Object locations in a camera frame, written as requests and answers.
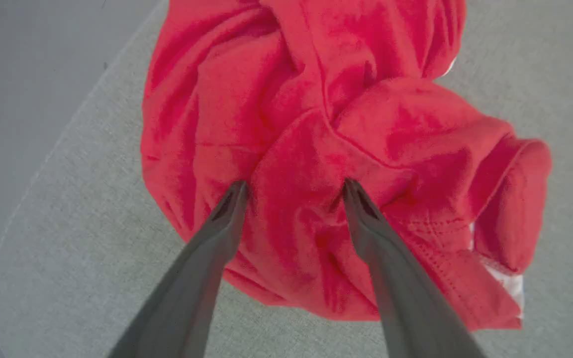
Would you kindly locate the red garment with white trim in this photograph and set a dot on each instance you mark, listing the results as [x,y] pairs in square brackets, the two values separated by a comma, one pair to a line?
[306,124]

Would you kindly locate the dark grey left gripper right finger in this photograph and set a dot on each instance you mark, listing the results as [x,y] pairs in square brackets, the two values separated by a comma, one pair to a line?
[406,298]

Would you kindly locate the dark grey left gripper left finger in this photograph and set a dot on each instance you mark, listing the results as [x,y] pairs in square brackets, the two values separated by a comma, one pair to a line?
[192,278]

